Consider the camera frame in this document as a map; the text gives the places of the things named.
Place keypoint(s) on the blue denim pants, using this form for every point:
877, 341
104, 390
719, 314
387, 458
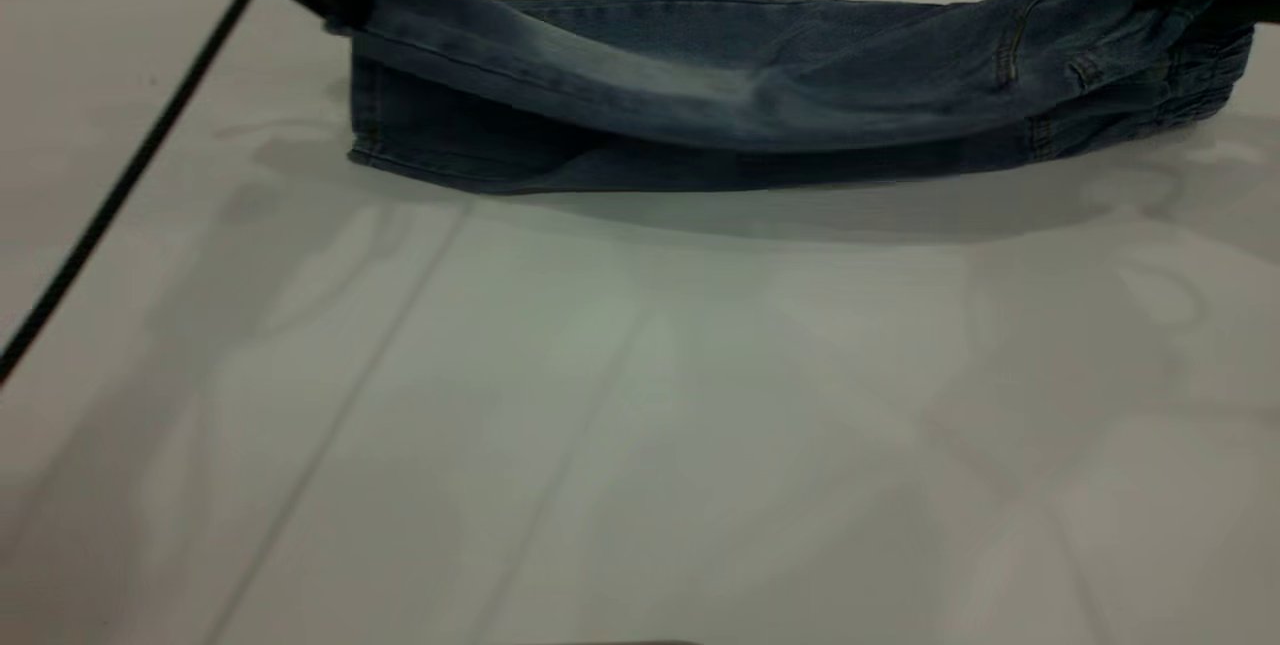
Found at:
700, 95

